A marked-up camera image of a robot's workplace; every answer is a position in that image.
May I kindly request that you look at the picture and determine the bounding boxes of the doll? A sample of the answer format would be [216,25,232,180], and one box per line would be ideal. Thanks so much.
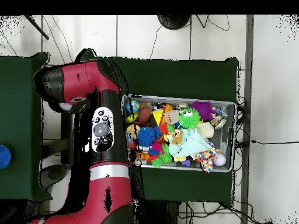
[170,129,183,145]

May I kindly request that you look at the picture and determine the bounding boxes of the mint green knitted cloth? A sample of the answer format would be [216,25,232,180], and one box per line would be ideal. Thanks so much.
[168,128,214,159]

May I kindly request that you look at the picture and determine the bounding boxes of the shallow clear mesh bin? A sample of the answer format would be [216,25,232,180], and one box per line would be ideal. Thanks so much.
[122,94,237,173]

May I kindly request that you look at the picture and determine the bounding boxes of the small brown football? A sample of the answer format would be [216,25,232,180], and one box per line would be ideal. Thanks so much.
[138,106,152,124]

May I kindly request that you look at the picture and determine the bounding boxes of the blue spiky rubber ball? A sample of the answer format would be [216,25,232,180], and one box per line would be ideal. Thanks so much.
[137,126,157,148]

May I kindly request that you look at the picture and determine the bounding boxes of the toy hamburger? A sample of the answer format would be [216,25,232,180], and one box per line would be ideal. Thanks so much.
[126,124,141,140]

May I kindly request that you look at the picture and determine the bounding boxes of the plain wooden block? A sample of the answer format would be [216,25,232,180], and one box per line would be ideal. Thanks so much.
[163,109,180,125]

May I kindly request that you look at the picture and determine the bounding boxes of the small globe ball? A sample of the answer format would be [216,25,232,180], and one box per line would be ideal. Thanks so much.
[126,100,141,113]

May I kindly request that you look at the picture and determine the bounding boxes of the green spiky toy with eyes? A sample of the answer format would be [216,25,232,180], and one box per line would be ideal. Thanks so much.
[178,108,201,130]

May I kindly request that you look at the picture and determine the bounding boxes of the purple spiky rubber toy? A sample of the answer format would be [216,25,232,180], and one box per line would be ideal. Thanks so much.
[190,100,216,121]

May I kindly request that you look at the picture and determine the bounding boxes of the colourful spotted cloth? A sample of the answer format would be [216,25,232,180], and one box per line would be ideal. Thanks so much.
[195,147,217,173]

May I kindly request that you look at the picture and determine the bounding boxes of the white baseball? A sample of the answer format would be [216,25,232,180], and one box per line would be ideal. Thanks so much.
[213,153,227,167]

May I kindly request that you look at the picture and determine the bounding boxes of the black upright panel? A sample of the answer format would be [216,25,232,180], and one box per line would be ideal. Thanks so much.
[61,111,74,165]

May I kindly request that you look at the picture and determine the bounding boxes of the round black stand base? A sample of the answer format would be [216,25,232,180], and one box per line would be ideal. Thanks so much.
[157,15,191,30]

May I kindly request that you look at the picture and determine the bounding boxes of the grey round floor base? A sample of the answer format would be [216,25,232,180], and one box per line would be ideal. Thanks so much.
[38,164,69,190]

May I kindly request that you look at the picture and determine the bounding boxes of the black rod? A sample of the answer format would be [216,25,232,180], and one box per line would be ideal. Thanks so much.
[24,15,50,40]

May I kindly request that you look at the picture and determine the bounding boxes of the blue round object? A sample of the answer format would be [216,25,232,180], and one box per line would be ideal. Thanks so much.
[0,144,12,169]

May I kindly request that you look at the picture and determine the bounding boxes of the thin black cable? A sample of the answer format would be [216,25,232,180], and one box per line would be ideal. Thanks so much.
[249,139,299,145]

